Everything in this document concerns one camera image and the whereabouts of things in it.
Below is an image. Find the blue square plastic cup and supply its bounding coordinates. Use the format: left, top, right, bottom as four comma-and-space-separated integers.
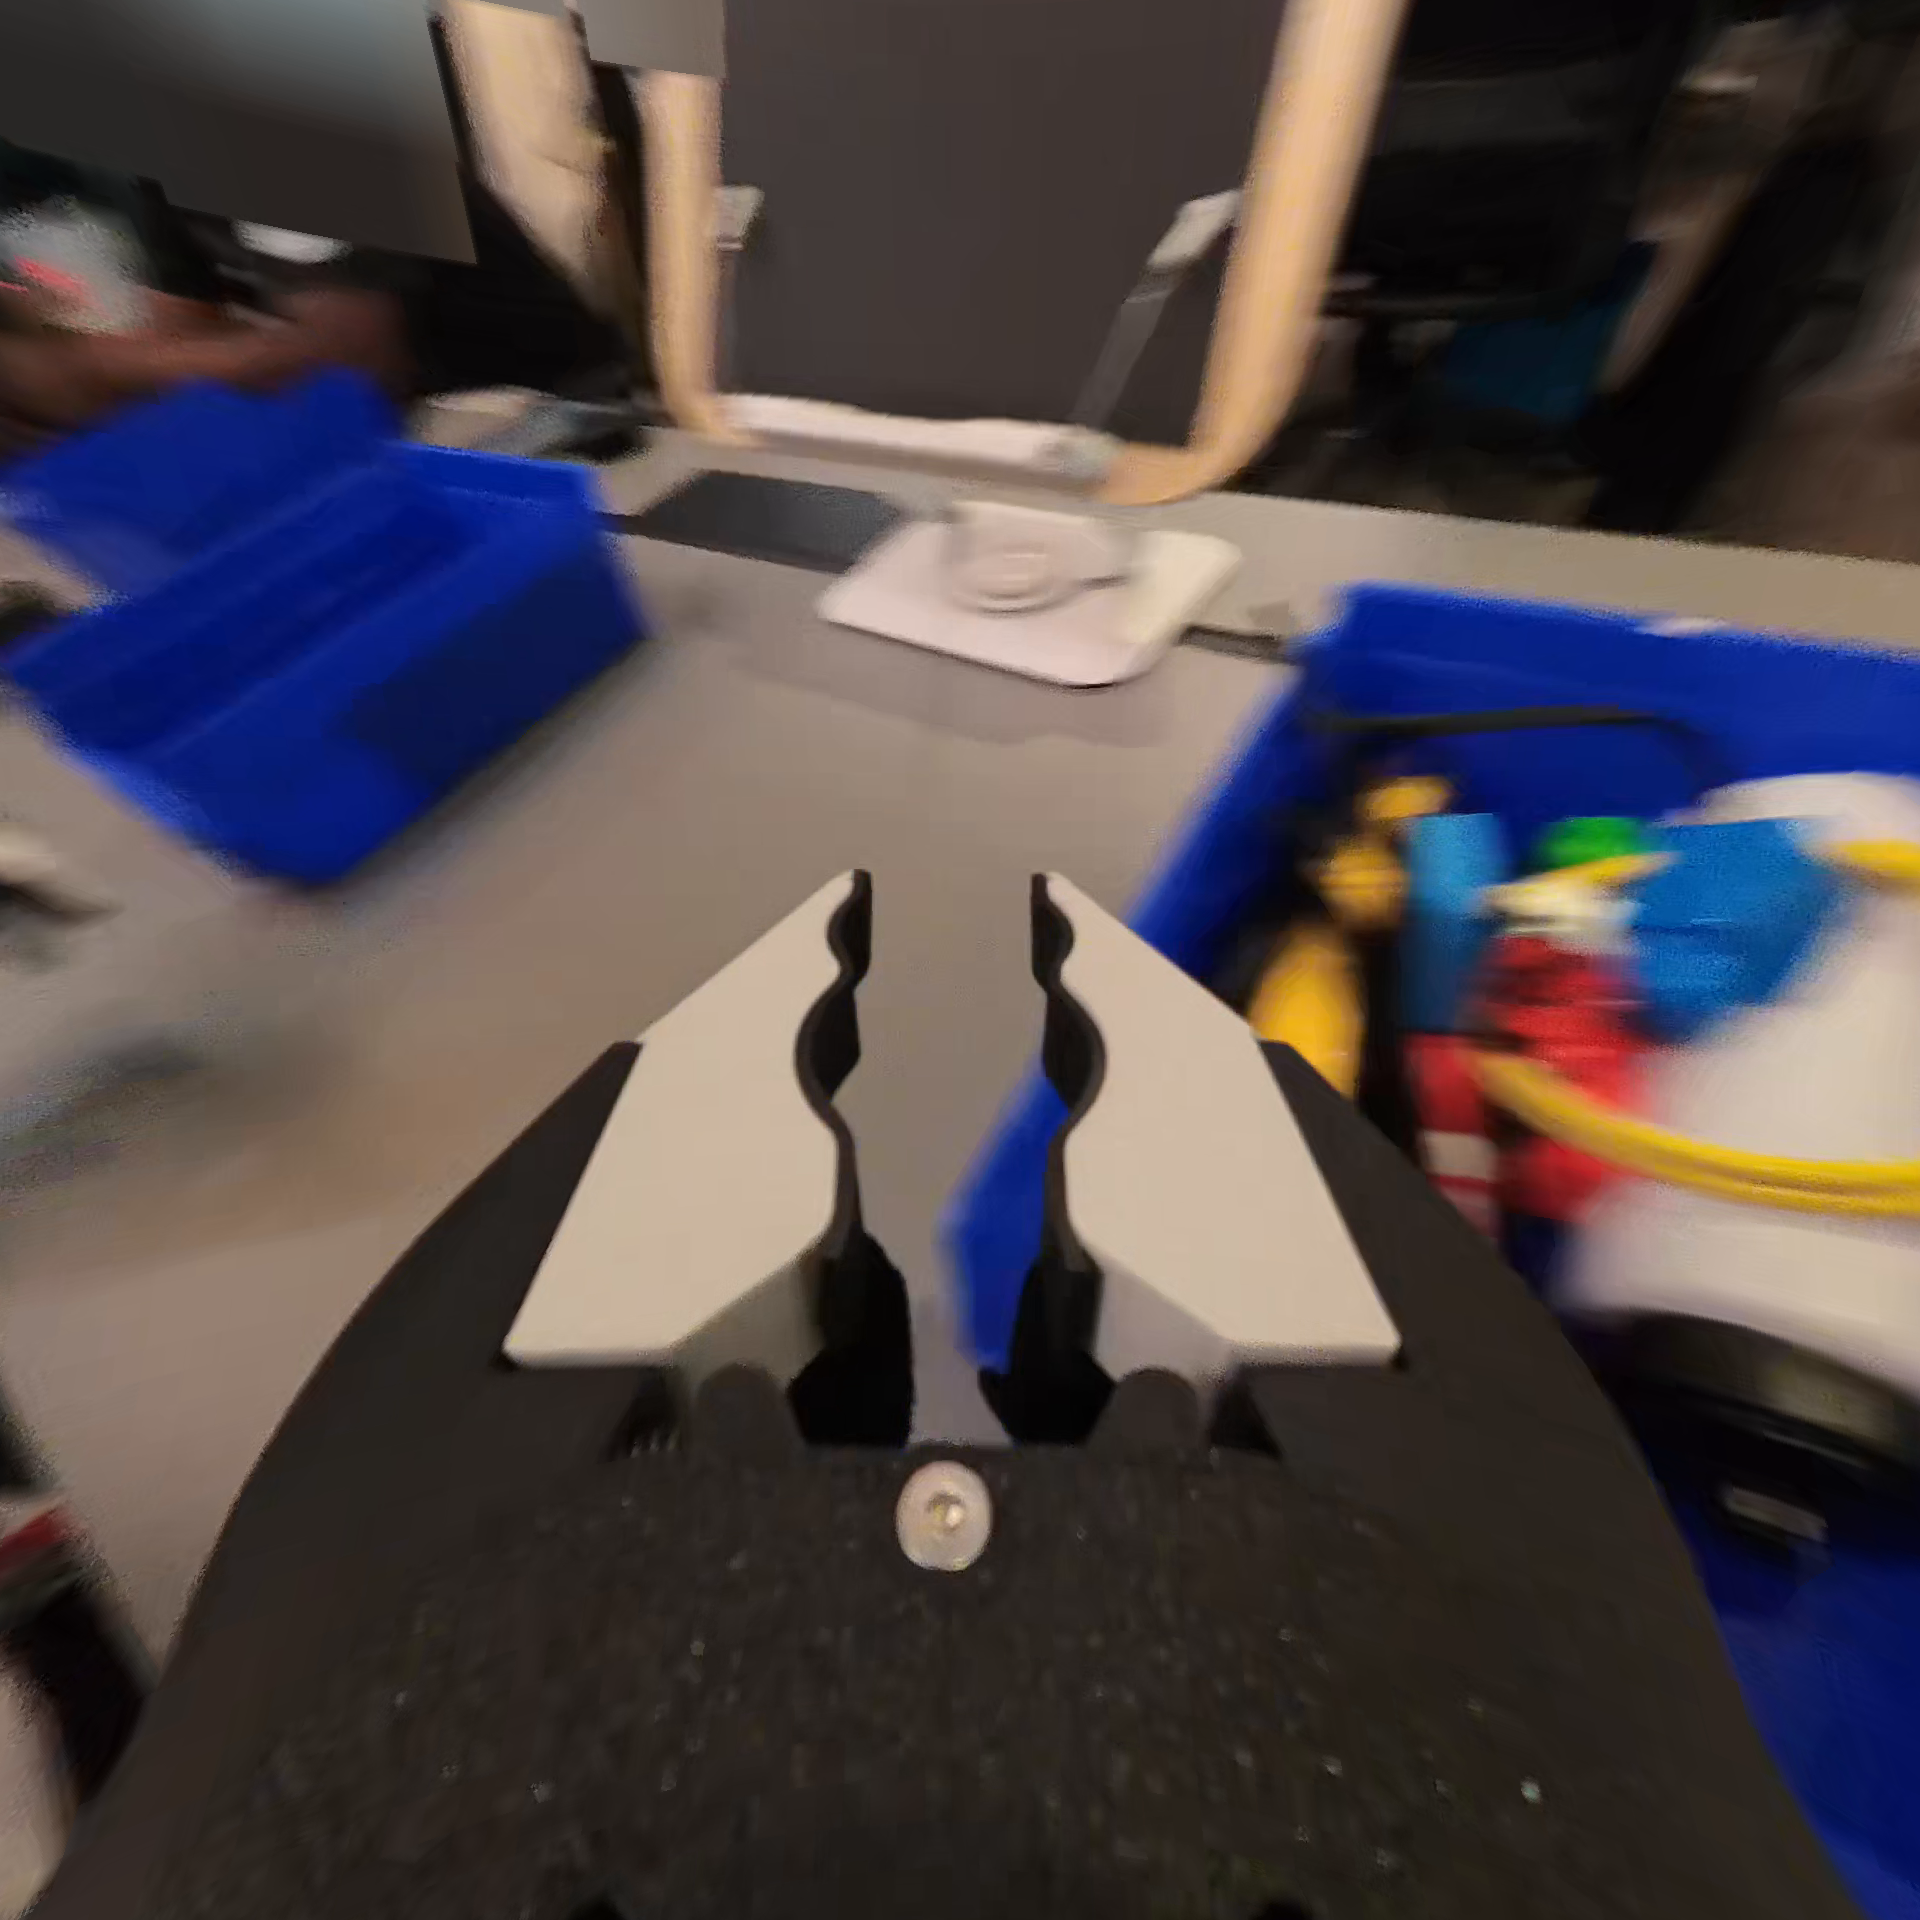
1401, 814, 1513, 1038

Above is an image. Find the black panel wooden edge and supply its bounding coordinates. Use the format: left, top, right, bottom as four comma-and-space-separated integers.
435, 0, 1414, 508

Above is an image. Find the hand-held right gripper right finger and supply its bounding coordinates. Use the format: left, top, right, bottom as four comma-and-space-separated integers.
978, 873, 1404, 1449

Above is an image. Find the green toy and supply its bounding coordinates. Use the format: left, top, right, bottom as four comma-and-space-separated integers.
1535, 817, 1672, 876

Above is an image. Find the yellow ethernet cable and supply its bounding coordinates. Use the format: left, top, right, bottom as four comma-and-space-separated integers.
1468, 1050, 1920, 1221

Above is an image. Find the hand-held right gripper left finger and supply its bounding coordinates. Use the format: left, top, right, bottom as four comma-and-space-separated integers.
503, 871, 914, 1449

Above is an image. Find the black cable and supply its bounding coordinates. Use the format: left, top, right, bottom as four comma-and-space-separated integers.
1303, 701, 1715, 781

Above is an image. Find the blue bin with tag sticker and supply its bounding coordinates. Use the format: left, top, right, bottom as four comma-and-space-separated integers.
938, 582, 1920, 1920

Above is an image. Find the yellow orange square cup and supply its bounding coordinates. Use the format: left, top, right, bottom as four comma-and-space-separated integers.
1249, 915, 1369, 1100

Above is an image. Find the blue storage bin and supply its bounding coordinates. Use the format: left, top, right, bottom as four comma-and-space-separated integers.
0, 372, 410, 594
0, 441, 649, 889

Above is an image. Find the white bottle black cap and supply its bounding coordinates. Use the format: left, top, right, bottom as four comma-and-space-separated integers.
1560, 772, 1920, 1501

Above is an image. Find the orange yellow toy block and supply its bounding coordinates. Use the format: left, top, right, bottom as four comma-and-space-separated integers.
1306, 772, 1454, 921

